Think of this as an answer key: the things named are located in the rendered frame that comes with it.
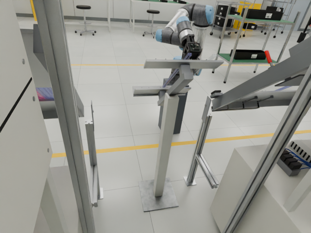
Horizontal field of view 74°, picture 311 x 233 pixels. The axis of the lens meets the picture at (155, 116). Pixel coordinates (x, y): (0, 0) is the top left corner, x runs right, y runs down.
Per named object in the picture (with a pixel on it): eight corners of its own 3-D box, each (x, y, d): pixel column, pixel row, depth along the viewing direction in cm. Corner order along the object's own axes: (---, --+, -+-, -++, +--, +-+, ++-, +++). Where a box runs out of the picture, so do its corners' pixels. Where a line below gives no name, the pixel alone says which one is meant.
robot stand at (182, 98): (158, 125, 222) (163, 78, 191) (173, 123, 227) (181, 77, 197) (163, 135, 208) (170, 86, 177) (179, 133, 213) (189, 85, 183)
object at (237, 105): (215, 109, 126) (214, 98, 127) (301, 104, 142) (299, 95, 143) (216, 109, 125) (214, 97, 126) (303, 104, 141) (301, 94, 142)
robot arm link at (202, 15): (186, 69, 184) (196, 1, 148) (202, 73, 180) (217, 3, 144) (182, 75, 176) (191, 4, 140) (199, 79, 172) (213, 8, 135)
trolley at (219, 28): (208, 34, 639) (217, -2, 583) (230, 34, 677) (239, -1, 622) (220, 39, 601) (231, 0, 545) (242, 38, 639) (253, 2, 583)
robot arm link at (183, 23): (189, 25, 120) (189, 12, 112) (193, 39, 115) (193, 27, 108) (176, 28, 121) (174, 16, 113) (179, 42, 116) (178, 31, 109)
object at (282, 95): (216, 105, 125) (215, 100, 126) (302, 101, 141) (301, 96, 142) (234, 96, 107) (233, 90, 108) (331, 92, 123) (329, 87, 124)
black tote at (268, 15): (247, 18, 295) (250, 9, 288) (240, 16, 308) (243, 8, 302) (280, 20, 308) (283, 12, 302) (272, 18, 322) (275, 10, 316)
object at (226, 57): (211, 72, 369) (228, 3, 307) (254, 72, 390) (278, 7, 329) (224, 83, 332) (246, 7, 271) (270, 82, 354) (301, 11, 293)
